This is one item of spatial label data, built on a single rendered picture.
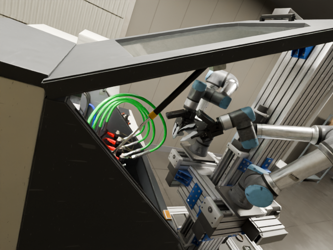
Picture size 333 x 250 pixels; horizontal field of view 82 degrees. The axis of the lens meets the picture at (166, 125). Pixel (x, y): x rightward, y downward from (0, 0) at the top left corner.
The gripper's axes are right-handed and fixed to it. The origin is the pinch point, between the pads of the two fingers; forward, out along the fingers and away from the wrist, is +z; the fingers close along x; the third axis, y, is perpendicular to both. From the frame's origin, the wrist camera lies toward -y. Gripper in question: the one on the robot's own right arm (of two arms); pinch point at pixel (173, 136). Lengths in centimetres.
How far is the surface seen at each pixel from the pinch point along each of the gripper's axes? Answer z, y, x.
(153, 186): 26.2, -6.7, -14.1
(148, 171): 26.2, -6.6, -1.8
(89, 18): -43, -61, 175
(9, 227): 16, -64, -47
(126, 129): 11.1, -22.7, 19.2
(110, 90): -9.9, -38.6, 23.2
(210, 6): -122, 83, 190
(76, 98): -22, -55, -39
